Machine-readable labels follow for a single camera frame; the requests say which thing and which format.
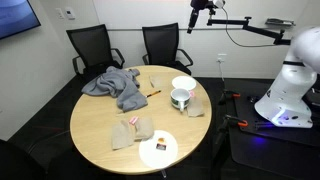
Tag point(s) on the large white plate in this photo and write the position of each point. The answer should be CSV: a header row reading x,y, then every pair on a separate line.
x,y
183,81

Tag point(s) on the gray hoodie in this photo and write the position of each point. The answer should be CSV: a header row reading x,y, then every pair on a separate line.
x,y
116,83

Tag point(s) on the pink sweetener packet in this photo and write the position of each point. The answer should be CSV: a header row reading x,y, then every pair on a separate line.
x,y
191,94
133,120

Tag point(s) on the white mug green band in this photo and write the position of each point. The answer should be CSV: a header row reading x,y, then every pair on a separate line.
x,y
175,100

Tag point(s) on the white power outlet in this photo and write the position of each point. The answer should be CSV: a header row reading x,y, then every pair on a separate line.
x,y
222,58

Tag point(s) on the wall mounted TV screen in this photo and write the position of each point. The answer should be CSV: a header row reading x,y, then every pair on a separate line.
x,y
16,15

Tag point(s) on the orange and black pen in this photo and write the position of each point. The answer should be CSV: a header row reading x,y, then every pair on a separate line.
x,y
153,93

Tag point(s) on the white wall whiteboard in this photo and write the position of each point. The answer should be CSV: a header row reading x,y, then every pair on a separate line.
x,y
133,13

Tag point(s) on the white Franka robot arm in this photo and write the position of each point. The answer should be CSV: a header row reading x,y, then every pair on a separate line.
x,y
293,86

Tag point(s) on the tan sugar stick packet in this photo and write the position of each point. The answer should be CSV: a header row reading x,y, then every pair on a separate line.
x,y
121,114

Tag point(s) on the small orange condiment packet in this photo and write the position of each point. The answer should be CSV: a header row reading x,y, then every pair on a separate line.
x,y
161,140

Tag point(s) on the black robot base board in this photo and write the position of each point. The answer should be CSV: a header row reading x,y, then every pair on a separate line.
x,y
253,133

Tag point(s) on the white light switch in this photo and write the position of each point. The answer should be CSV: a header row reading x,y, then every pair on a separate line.
x,y
59,13

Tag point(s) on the small white plate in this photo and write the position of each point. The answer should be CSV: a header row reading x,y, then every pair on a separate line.
x,y
150,155

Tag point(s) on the brown paper napkin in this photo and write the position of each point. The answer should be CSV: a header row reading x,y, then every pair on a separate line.
x,y
144,128
155,81
196,108
120,136

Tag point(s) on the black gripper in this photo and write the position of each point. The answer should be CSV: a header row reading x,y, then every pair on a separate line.
x,y
200,4

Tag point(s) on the gray whiteboard tray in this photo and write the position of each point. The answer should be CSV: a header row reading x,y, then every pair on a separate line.
x,y
280,22

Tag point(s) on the white wall thermostat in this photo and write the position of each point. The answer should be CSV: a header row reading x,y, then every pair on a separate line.
x,y
70,13

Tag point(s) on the small dark condiment packet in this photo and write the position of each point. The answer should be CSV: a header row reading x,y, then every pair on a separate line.
x,y
161,146

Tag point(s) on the black mesh office chair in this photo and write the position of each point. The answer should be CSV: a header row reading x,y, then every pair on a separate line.
x,y
90,43
161,41

